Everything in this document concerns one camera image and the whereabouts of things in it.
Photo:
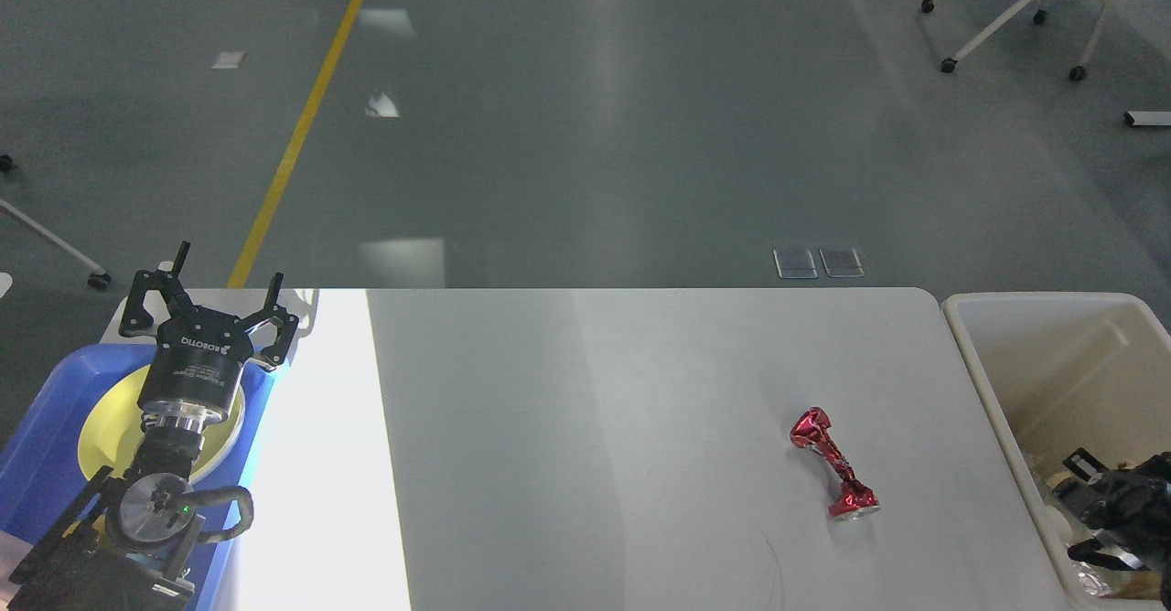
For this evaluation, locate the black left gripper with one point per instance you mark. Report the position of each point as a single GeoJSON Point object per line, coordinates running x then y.
{"type": "Point", "coordinates": [201, 352]}

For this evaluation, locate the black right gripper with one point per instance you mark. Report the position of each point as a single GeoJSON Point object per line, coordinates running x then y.
{"type": "Point", "coordinates": [1130, 506]}

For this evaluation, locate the yellow translucent plate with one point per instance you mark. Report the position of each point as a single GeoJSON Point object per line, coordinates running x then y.
{"type": "Point", "coordinates": [112, 430]}

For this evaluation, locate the red wrapper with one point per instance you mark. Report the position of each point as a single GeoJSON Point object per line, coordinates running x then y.
{"type": "Point", "coordinates": [812, 432]}

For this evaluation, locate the white paper cup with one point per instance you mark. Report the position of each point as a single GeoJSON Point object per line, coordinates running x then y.
{"type": "Point", "coordinates": [1057, 521]}

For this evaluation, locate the square aluminium foil tray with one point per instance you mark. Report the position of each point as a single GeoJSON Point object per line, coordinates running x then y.
{"type": "Point", "coordinates": [1046, 477]}

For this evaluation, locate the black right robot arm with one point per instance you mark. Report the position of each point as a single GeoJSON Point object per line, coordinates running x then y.
{"type": "Point", "coordinates": [1165, 584]}

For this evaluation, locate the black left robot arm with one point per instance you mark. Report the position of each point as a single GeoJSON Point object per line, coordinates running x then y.
{"type": "Point", "coordinates": [124, 540]}

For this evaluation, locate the white office chair left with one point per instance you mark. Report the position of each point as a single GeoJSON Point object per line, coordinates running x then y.
{"type": "Point", "coordinates": [97, 277]}

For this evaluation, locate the white office chair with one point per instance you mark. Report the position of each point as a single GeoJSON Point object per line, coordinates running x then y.
{"type": "Point", "coordinates": [97, 277]}
{"type": "Point", "coordinates": [1029, 3]}

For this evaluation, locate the white plastic waste bin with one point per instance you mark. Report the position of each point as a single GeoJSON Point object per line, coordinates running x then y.
{"type": "Point", "coordinates": [1060, 371]}

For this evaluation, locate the blue plastic tray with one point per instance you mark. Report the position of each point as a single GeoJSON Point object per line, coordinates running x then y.
{"type": "Point", "coordinates": [40, 470]}

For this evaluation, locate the right floor socket cover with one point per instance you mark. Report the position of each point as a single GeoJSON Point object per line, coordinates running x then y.
{"type": "Point", "coordinates": [842, 263]}

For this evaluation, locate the floor socket cover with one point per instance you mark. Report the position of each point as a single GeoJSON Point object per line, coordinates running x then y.
{"type": "Point", "coordinates": [795, 263]}
{"type": "Point", "coordinates": [842, 263]}

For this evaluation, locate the left floor socket cover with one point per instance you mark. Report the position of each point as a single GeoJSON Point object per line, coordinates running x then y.
{"type": "Point", "coordinates": [795, 263]}

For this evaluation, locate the white bar on floor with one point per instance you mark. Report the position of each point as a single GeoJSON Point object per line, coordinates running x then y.
{"type": "Point", "coordinates": [1147, 119]}

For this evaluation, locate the white office chair right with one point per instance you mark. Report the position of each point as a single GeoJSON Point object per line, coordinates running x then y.
{"type": "Point", "coordinates": [1029, 3]}

